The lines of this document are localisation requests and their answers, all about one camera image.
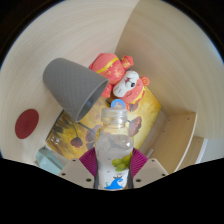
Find clear plastic drink bottle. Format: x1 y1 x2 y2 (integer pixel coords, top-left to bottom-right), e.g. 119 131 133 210
94 107 135 191

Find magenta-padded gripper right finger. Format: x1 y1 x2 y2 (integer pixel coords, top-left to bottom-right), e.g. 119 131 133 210
128 147 170 190

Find red plush mouse toy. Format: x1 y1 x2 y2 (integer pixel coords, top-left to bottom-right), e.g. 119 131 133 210
88 53 151 109

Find light wood shelf unit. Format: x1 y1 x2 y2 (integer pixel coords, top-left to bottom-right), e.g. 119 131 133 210
139 109 208 175

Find teal faceted vase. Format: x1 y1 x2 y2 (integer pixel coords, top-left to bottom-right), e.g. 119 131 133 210
34 145 68 176

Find yellow poppy flower painting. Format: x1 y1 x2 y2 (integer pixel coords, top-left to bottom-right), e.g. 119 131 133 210
45 87 162 162

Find flat round red coaster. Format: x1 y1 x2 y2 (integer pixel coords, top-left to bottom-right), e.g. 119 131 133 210
14 108 40 140

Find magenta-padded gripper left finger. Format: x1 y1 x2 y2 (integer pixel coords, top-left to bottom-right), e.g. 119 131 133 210
58 147 100 190

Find grey textured mug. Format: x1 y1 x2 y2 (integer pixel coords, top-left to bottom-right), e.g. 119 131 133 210
42 57 110 123

